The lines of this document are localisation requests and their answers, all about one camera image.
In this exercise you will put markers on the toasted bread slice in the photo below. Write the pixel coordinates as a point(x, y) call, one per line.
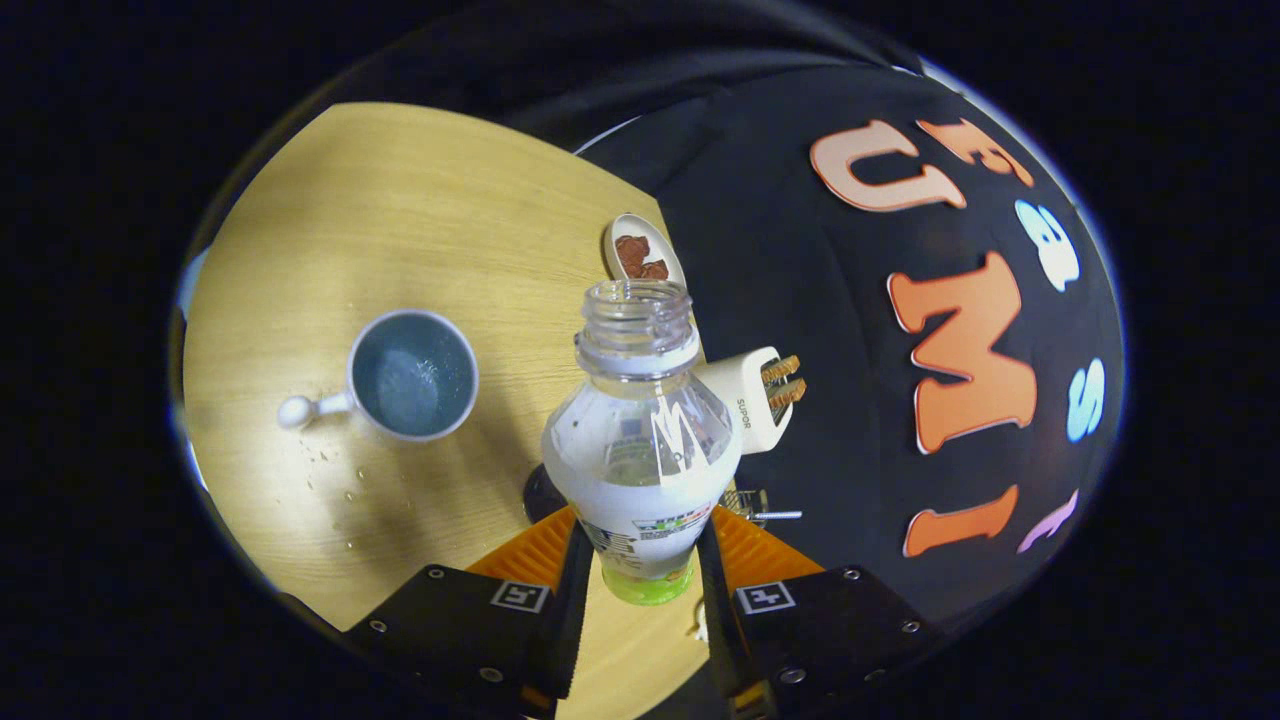
point(781, 368)
point(788, 392)

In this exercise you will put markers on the white cup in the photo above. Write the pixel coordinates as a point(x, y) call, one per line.
point(410, 375)

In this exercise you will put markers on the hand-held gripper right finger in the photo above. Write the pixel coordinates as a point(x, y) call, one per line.
point(720, 640)

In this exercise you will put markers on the wooden table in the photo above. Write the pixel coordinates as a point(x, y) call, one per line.
point(400, 200)

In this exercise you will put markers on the clear plastic juice bottle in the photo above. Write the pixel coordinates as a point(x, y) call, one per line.
point(640, 480)

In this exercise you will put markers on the dark round coaster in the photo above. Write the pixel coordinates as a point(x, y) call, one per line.
point(540, 495)

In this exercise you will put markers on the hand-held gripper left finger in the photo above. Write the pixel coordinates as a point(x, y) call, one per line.
point(570, 630)

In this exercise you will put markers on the white toaster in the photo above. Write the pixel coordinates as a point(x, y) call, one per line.
point(745, 400)

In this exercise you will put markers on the brown meat piece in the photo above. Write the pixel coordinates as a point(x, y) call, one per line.
point(655, 270)
point(630, 248)

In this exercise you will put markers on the white round plate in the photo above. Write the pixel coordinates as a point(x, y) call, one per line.
point(618, 240)

